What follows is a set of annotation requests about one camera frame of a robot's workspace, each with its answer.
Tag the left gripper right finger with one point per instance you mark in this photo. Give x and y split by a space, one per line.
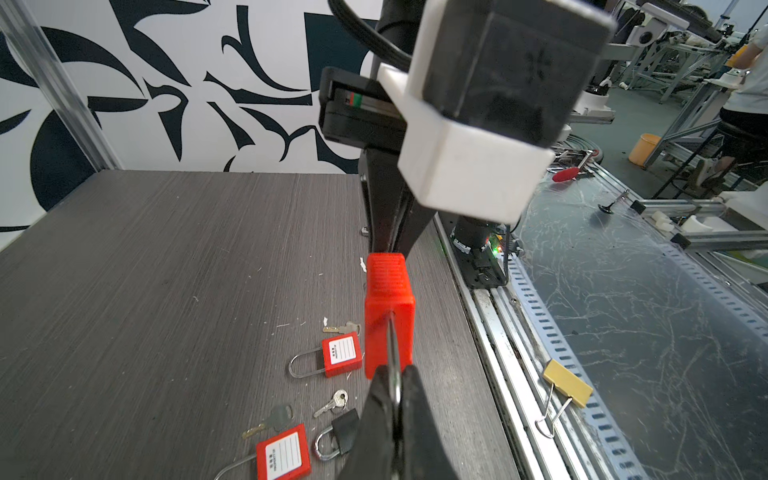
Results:
421 454

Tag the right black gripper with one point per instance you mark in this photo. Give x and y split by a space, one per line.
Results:
356 111

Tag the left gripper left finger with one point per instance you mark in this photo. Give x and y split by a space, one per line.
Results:
372 454

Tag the small black padlock front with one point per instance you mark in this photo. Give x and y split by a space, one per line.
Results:
338 438

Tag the red padlock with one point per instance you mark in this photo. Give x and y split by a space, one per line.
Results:
389 313
285 456
340 355

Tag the red padlock front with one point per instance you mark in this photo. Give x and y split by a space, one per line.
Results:
340 355

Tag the small silver key right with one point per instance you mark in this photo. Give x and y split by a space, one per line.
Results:
338 402

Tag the silver key grey head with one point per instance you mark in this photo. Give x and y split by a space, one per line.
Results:
279 418

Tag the silver key brass tip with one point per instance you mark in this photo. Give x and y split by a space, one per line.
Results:
347 328

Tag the metal spoon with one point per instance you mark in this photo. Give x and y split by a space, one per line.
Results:
608 208

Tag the yellow bucket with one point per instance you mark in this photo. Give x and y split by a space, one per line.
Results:
643 148

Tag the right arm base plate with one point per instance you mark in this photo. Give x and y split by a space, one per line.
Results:
475 254

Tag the red handled tool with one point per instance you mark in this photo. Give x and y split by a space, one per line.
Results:
571 173

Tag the white slotted cable duct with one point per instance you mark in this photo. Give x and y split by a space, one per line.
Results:
593 426

